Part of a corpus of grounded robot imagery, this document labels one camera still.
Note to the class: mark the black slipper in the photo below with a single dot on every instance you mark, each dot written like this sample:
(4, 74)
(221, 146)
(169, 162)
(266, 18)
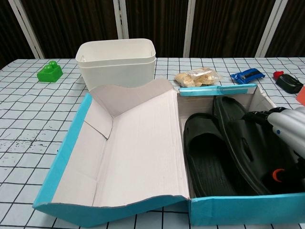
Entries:
(247, 143)
(207, 162)

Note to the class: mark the white plastic bin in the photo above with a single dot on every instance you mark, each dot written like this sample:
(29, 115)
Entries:
(114, 66)

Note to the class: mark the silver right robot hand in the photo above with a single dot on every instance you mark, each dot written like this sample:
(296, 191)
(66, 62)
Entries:
(291, 128)

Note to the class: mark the green toy block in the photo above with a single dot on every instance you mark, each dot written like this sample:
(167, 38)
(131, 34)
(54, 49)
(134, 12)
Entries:
(50, 75)

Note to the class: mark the orange cube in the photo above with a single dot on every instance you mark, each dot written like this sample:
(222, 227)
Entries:
(301, 96)

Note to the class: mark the blue snack packet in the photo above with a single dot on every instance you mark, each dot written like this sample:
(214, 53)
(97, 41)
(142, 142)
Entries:
(247, 75)

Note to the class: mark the black bottle red cap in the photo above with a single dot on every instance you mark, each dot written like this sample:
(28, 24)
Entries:
(288, 83)

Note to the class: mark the black folding screen white frame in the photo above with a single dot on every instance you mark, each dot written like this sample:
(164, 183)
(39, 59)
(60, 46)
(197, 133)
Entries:
(71, 23)

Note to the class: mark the blue and white shoe box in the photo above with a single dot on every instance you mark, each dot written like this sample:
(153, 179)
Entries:
(143, 148)

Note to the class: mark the checked tablecloth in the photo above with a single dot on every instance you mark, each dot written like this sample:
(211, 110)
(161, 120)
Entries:
(35, 107)

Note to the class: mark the clear bag of nuts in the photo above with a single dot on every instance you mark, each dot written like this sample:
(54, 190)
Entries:
(197, 76)

